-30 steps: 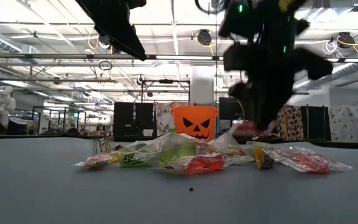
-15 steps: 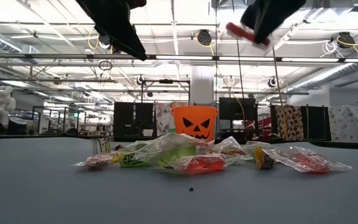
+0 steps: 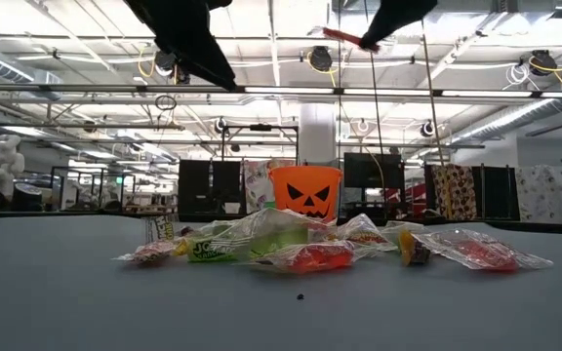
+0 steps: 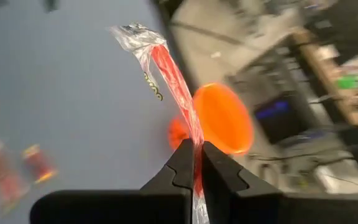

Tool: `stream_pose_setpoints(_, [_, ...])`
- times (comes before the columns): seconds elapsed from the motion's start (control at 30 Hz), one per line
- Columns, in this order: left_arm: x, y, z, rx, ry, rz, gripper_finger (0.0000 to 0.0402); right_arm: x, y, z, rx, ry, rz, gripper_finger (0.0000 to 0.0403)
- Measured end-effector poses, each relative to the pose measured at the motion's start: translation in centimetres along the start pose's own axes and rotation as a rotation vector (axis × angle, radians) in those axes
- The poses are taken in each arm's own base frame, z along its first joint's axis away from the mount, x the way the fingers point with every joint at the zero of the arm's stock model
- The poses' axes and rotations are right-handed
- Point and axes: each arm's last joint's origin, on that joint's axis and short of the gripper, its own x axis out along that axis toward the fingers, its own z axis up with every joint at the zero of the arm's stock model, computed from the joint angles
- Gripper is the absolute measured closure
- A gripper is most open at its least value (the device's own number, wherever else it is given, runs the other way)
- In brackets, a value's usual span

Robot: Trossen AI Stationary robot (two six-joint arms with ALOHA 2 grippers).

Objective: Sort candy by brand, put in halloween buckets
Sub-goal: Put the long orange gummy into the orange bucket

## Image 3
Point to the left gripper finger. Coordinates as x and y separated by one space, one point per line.
203 53

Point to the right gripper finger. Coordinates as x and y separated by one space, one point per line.
398 14

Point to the red twist candy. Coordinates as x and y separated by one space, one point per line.
342 36

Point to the green Jolly Rancher candy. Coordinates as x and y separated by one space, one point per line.
208 249

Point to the green candy clear wrapper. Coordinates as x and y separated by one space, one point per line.
271 234

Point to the small red orange candy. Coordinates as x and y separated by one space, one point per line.
149 251

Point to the crinkled clear candy wrapper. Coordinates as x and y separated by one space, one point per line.
403 228

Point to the clear red-printed candy wrapper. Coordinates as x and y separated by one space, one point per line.
366 236

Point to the red candy clear wrapper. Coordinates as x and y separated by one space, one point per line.
486 253
315 257

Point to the black partition panel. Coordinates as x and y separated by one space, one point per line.
498 192
194 187
226 183

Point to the floral white cloth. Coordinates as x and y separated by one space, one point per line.
256 178

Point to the white building column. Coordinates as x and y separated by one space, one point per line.
317 131

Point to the gray horizontal pipe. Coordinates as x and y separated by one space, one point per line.
66 126

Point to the white cup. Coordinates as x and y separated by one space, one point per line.
232 207

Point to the black monitor screen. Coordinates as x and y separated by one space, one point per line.
373 170

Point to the small green box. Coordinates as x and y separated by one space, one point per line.
269 206

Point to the orange jack-o-lantern bucket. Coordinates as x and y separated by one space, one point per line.
305 190

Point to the red background equipment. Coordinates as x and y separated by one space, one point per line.
408 195

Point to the brown patterned cloth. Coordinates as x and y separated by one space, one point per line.
454 192

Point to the white patterned cloth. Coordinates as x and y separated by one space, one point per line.
544 195

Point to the black gantry frame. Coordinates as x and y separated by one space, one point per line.
260 128

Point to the black metal workstation frame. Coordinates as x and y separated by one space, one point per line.
91 167

